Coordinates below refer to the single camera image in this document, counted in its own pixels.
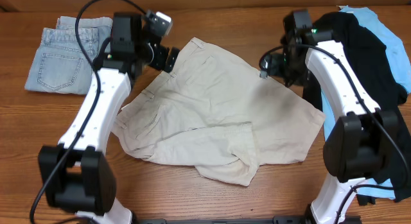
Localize beige cargo shorts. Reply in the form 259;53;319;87
112;38;325;186

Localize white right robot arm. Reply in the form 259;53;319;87
259;10;399;224

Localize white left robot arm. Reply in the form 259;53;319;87
38;11;179;223

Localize black shirt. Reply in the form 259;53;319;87
301;11;411;203

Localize folded light blue jeans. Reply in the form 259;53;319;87
24;16;112;94

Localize light blue t-shirt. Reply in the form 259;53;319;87
320;4;411;200

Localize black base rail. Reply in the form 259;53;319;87
131;214;363;224

